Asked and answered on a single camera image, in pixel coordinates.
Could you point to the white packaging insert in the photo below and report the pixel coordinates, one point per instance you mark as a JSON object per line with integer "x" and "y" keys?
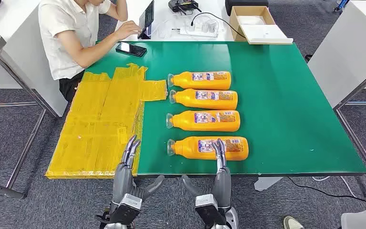
{"x": 251, "y": 20}

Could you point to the white power strip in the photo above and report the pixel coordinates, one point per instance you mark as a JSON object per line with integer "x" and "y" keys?
{"x": 195, "y": 32}

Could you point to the green topped table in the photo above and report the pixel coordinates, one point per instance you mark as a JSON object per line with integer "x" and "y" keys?
{"x": 265, "y": 110}

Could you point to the black smartphone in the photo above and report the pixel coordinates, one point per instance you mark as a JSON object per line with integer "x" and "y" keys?
{"x": 131, "y": 49}

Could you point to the black tablet on stand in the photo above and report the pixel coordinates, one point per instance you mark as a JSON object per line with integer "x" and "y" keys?
{"x": 146, "y": 17}

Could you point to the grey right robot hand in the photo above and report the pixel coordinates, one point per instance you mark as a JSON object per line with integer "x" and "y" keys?
{"x": 222, "y": 186}

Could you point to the person's right hand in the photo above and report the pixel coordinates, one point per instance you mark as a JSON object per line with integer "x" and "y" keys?
{"x": 127, "y": 29}

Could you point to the blue metal stand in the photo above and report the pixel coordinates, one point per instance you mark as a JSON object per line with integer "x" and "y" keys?
{"x": 341, "y": 5}

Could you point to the black router with antennas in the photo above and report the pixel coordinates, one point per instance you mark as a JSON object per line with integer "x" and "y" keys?
{"x": 183, "y": 4}

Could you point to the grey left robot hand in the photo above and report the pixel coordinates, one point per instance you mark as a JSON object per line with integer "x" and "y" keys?
{"x": 123, "y": 180}

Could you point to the brown cardboard box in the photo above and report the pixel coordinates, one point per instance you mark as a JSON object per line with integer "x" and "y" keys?
{"x": 233, "y": 22}

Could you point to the white flat panel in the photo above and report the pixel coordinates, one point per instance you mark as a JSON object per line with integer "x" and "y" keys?
{"x": 265, "y": 33}

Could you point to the white table foot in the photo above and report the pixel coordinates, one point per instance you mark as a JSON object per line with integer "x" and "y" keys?
{"x": 265, "y": 183}

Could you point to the yellow taped cardboard sheet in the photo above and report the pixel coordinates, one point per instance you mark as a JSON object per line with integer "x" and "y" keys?
{"x": 91, "y": 126}

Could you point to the white shoe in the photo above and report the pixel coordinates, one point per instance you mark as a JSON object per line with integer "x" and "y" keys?
{"x": 292, "y": 223}

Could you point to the person's left forearm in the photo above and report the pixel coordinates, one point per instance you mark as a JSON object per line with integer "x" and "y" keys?
{"x": 122, "y": 9}

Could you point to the black case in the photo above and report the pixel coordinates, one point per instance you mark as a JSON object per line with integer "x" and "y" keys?
{"x": 246, "y": 3}

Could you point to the white desk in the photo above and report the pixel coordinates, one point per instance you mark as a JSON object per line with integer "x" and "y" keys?
{"x": 18, "y": 38}
{"x": 162, "y": 9}
{"x": 350, "y": 47}

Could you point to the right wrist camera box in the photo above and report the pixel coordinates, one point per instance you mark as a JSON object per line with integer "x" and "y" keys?
{"x": 206, "y": 210}

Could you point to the person's right forearm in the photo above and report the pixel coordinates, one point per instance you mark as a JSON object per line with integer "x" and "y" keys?
{"x": 97, "y": 49}

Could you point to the person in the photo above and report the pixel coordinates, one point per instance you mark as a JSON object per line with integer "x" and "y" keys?
{"x": 66, "y": 34}
{"x": 363, "y": 219}

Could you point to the orange detergent bottle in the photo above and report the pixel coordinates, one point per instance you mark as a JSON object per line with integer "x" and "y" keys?
{"x": 186, "y": 150}
{"x": 183, "y": 80}
{"x": 183, "y": 121}
{"x": 186, "y": 100}

